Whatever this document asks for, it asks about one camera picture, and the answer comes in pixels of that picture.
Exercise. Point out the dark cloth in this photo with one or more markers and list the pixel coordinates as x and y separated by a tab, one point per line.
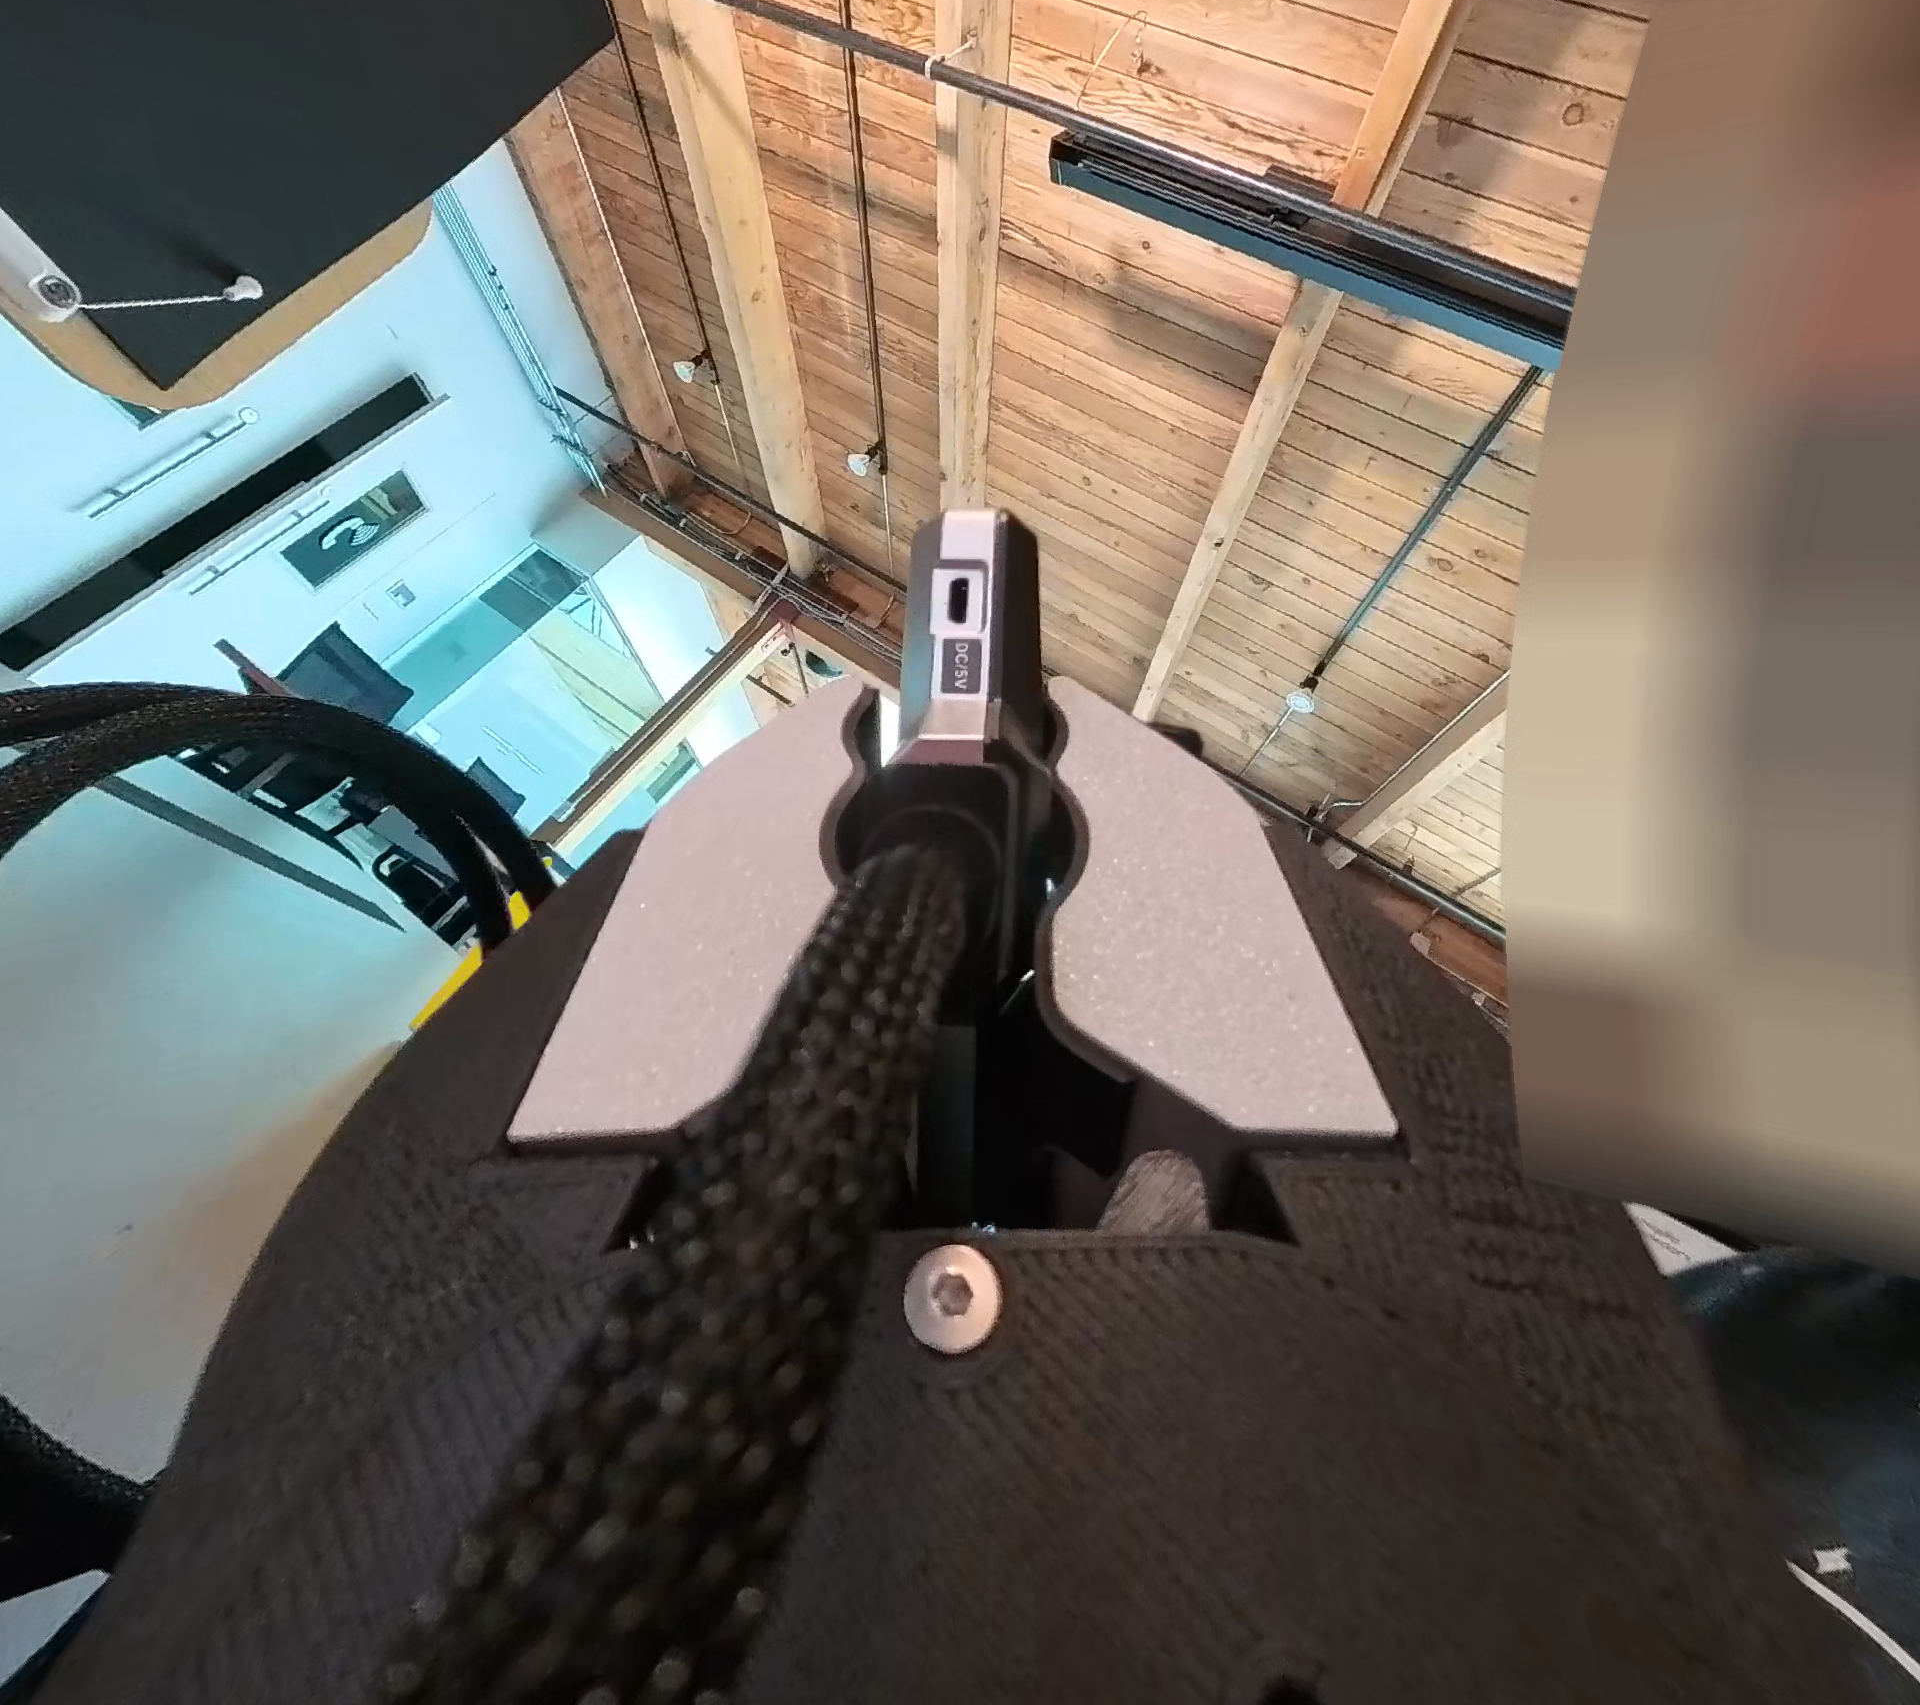
1801	1419

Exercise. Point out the yellow box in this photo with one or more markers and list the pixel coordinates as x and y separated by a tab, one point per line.
472	964

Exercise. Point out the dark wall sign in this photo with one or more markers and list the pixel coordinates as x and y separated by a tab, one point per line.
355	528

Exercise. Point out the black ceiling rod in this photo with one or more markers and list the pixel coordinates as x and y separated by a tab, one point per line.
840	32

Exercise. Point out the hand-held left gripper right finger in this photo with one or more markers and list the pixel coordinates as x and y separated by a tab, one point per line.
1215	972

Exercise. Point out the black panel with wooden frame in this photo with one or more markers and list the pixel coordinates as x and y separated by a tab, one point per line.
254	10

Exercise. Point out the black ceiling light track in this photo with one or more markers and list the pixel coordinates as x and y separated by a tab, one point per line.
1321	234

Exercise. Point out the dark office desk with chairs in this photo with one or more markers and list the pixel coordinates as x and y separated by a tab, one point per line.
339	745

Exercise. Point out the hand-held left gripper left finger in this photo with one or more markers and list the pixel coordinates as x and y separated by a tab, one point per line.
645	972

